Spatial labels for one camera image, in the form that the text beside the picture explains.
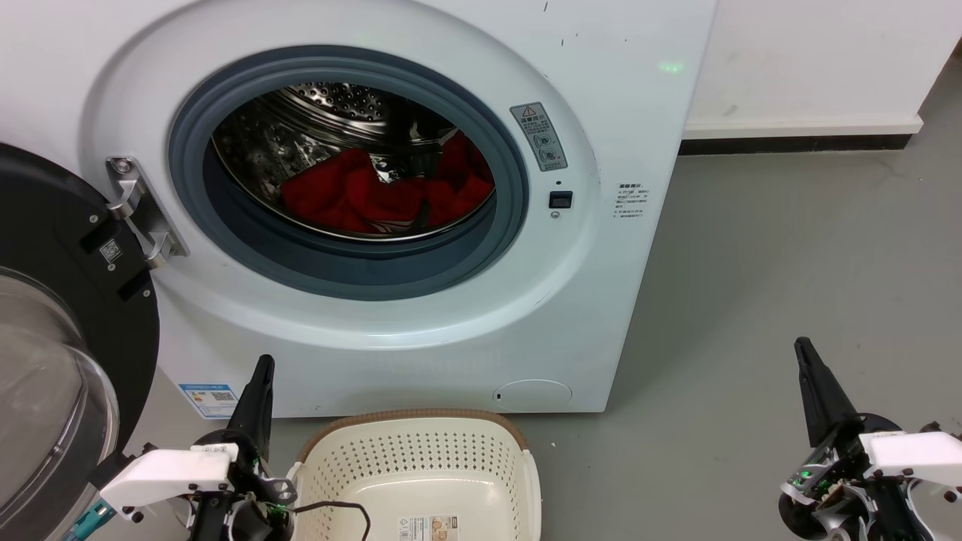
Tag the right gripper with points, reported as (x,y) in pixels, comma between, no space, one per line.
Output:
(819,511)

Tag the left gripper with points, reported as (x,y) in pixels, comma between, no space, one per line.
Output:
(255,518)

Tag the red garment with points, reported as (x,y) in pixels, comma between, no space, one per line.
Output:
(338,195)

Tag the cream perforated laundry basket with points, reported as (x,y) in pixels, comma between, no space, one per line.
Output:
(421,458)

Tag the black washing machine door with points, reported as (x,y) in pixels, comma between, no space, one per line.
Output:
(45,225)

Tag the stainless steel washing machine drum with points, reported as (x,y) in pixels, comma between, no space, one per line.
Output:
(338,101)

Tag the blue energy label sticker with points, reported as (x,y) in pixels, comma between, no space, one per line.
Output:
(210,400)

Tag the grey rubber door gasket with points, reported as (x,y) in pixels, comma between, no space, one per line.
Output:
(338,274)

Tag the white QR code door sticker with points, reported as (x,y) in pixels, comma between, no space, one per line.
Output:
(111,251)

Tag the silver metal door hinge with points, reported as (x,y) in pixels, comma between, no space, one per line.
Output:
(143,207)

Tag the white front-load washing machine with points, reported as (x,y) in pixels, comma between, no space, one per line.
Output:
(601,300)

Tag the black baseboard strip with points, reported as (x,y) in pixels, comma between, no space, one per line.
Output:
(797,144)

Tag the round white filter cover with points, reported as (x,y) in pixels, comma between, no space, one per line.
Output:
(533,395)

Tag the small printed text label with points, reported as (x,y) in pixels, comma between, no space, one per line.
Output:
(632,200)

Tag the black door latch slot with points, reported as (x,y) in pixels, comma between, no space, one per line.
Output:
(561,200)

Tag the grey warning label sticker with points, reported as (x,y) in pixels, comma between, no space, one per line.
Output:
(539,135)

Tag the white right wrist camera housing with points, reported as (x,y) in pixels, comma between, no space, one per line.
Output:
(917,451)

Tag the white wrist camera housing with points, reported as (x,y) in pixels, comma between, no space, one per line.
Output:
(165,469)
(917,451)

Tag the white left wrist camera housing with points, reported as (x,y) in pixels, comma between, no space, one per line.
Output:
(165,469)

